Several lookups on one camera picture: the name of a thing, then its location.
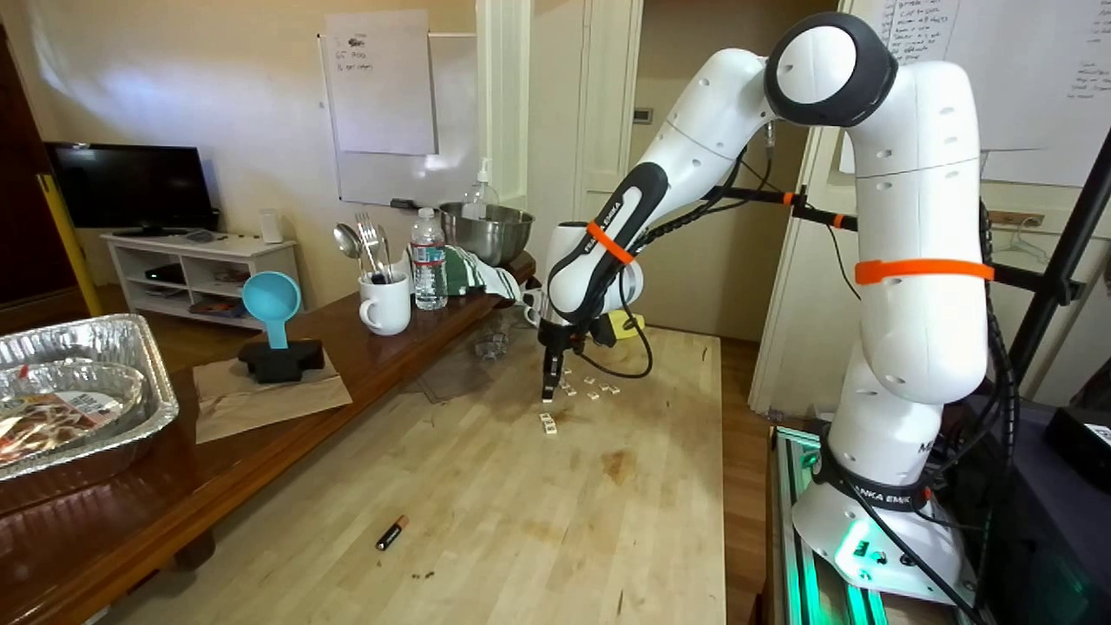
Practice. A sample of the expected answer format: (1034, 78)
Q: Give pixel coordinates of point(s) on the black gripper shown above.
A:
(560, 339)

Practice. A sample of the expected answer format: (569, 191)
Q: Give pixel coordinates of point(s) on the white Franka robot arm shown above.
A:
(914, 350)

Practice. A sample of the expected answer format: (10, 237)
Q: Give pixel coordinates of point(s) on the small white mug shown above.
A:
(533, 306)

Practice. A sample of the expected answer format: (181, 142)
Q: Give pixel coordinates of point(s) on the clear crumpled plastic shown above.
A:
(491, 343)

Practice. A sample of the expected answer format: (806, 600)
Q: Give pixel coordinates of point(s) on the yellow bowl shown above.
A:
(630, 329)

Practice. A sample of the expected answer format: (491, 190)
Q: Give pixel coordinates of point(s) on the green white cloth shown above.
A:
(487, 280)

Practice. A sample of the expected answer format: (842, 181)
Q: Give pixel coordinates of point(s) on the clear plastic water bottle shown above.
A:
(429, 264)

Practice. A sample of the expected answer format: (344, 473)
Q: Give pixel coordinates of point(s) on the large white mug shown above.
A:
(387, 311)

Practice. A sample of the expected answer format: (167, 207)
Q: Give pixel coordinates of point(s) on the clear dispenser bottle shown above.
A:
(480, 191)

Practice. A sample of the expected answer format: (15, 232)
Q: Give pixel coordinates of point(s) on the metal spoon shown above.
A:
(373, 245)
(347, 241)

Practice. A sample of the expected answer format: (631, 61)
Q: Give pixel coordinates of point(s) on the black marker pen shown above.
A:
(390, 536)

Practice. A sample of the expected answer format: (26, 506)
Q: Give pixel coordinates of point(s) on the white cabinet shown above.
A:
(798, 333)

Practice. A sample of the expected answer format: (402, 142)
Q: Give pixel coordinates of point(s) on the white door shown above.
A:
(556, 117)

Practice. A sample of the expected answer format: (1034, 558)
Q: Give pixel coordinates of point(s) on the black block base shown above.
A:
(277, 361)

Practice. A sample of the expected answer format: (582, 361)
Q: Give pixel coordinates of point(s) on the brown paper sheet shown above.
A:
(265, 405)

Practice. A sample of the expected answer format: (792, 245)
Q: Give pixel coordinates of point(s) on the white television shelf unit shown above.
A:
(218, 247)

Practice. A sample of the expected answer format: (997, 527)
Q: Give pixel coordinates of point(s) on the aluminium foil tray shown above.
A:
(126, 350)

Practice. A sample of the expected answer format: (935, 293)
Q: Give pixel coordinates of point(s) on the dark brown wooden bench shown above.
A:
(141, 509)

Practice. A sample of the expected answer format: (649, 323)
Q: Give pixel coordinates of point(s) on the black flat screen television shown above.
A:
(134, 185)

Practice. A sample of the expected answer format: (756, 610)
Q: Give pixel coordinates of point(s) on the black computer case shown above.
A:
(1030, 523)

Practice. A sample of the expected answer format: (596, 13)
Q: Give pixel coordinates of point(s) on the shiny wrapped packet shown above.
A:
(53, 420)

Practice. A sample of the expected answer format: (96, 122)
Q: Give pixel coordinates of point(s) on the yellow black leaning bar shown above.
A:
(68, 237)

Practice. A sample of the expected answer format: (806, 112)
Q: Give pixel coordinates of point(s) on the black stand pole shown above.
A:
(1058, 262)

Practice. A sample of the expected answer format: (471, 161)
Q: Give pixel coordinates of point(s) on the white wall whiteboard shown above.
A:
(454, 117)

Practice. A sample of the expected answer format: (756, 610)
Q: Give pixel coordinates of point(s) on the metal base frame green light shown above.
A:
(811, 578)

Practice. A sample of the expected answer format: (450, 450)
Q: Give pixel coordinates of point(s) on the white paper sheet on wall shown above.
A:
(380, 87)

